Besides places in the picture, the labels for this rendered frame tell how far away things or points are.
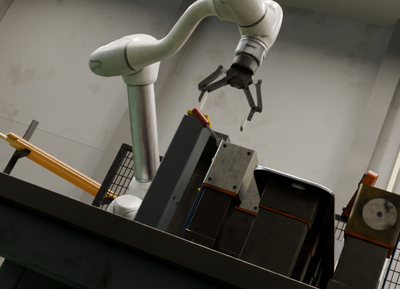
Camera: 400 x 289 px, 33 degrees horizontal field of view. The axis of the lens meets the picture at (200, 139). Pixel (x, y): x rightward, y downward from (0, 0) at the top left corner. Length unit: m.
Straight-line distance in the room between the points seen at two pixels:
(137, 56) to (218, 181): 0.80
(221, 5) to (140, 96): 0.65
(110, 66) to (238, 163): 0.86
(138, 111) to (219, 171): 0.95
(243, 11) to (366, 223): 0.76
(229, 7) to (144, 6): 9.51
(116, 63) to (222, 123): 7.65
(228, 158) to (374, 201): 0.35
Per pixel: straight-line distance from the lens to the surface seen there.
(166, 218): 1.68
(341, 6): 10.51
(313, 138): 9.61
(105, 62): 2.30
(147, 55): 2.22
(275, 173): 1.45
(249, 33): 2.01
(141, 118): 2.48
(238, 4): 1.93
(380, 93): 9.64
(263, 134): 9.70
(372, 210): 1.50
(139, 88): 2.45
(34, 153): 7.63
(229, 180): 1.55
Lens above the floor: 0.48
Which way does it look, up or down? 21 degrees up
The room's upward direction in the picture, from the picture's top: 25 degrees clockwise
